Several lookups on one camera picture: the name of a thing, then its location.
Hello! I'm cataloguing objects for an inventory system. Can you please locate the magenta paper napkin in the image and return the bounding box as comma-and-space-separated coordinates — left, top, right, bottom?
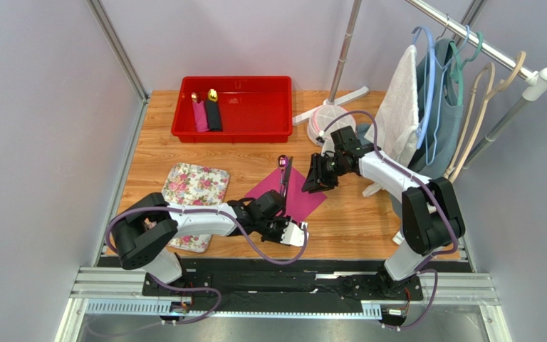
246, 167, 327, 221

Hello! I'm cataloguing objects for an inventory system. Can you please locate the iridescent purple spoon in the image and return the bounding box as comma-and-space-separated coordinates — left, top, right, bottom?
277, 155, 291, 197

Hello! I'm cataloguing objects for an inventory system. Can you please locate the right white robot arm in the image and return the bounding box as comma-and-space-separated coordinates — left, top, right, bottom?
302, 126, 465, 281

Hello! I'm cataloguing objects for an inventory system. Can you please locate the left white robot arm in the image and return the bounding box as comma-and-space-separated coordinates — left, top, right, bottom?
105, 190, 308, 284

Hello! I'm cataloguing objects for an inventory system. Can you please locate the black rolled napkin bundle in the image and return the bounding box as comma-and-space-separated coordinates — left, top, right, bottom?
204, 89, 223, 132

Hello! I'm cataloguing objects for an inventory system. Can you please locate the pink rolled napkin bundle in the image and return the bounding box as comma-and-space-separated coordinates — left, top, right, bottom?
191, 93, 209, 133

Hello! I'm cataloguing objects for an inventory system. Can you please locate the white round mesh basket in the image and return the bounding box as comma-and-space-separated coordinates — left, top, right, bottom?
307, 105, 356, 146

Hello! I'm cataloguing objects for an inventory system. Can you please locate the white towel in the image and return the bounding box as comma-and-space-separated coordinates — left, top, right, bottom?
363, 44, 420, 198

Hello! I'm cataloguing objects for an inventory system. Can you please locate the blue hanger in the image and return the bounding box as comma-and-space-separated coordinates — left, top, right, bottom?
412, 26, 437, 149

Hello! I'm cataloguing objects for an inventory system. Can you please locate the blue-grey garment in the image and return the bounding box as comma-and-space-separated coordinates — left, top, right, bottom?
356, 38, 465, 219

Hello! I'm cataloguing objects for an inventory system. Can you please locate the red plastic bin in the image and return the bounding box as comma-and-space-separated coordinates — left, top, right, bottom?
171, 76, 293, 143

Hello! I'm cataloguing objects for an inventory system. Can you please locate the floral tray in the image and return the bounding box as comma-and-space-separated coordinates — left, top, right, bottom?
142, 162, 231, 253

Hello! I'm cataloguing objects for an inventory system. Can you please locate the beige hanger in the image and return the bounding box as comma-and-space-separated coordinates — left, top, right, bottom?
444, 51, 527, 183
444, 63, 496, 183

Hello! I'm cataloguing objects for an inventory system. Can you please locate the green hanger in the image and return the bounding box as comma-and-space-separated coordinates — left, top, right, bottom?
449, 31, 484, 106

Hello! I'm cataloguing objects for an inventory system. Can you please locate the metal clothes rack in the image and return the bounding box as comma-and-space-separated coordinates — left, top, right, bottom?
292, 0, 547, 246

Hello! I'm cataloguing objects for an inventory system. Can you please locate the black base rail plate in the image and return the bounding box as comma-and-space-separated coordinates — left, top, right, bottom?
133, 256, 424, 316

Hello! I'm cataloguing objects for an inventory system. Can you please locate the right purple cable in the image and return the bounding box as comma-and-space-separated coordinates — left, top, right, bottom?
316, 110, 462, 331

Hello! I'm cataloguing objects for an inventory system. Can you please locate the purple cable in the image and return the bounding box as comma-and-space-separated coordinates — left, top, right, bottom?
316, 110, 462, 331
104, 205, 310, 333

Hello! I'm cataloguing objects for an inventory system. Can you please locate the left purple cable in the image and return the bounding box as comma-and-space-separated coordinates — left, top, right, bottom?
104, 205, 310, 333

